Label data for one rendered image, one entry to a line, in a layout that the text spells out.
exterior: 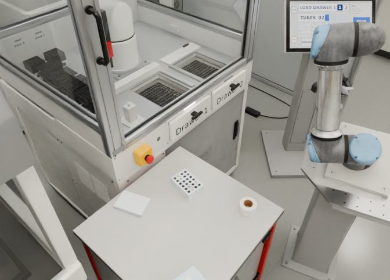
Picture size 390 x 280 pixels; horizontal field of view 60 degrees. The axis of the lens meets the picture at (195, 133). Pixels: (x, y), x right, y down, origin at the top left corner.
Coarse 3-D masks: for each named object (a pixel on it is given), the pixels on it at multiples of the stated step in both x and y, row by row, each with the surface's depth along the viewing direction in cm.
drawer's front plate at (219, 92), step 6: (240, 72) 185; (234, 78) 180; (240, 78) 186; (222, 84) 176; (228, 84) 178; (240, 84) 189; (216, 90) 172; (222, 90) 176; (228, 90) 180; (234, 90) 186; (216, 96) 174; (222, 96) 179; (228, 96) 184; (216, 102) 176; (222, 102) 181
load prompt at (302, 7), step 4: (300, 4) 194; (304, 4) 194; (308, 4) 194; (312, 4) 194; (316, 4) 194; (320, 4) 194; (324, 4) 194; (328, 4) 194; (332, 4) 194; (336, 4) 194; (340, 4) 194; (344, 4) 194; (348, 4) 194; (300, 8) 194; (304, 8) 194; (308, 8) 194; (312, 8) 194; (316, 8) 194; (320, 8) 194; (324, 8) 194; (328, 8) 194; (332, 8) 194; (336, 8) 194; (340, 8) 194; (344, 8) 194; (348, 8) 194
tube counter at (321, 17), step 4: (320, 16) 195; (324, 16) 195; (328, 16) 195; (332, 16) 195; (336, 16) 195; (340, 16) 195; (344, 16) 195; (348, 16) 195; (320, 20) 195; (324, 20) 195; (328, 20) 195; (332, 20) 195; (336, 20) 195; (340, 20) 195; (344, 20) 195; (348, 20) 195
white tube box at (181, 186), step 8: (176, 176) 146; (184, 176) 147; (192, 176) 146; (176, 184) 143; (184, 184) 143; (192, 184) 144; (200, 184) 143; (184, 192) 141; (192, 192) 140; (200, 192) 144
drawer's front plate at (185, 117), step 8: (208, 96) 168; (200, 104) 164; (208, 104) 171; (184, 112) 159; (208, 112) 174; (176, 120) 154; (184, 120) 159; (176, 128) 157; (184, 128) 163; (176, 136) 160
